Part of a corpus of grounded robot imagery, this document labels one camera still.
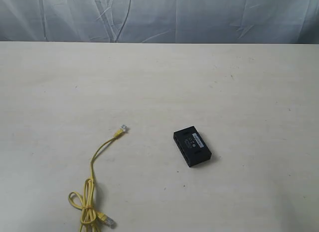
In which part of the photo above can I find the black network switch box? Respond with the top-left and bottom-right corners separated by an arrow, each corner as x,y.
173,126 -> 212,167

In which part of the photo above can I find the yellow ethernet cable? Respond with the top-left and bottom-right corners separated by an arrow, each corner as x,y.
67,124 -> 130,232

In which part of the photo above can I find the white backdrop curtain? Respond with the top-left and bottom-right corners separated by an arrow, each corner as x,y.
0,0 -> 319,44

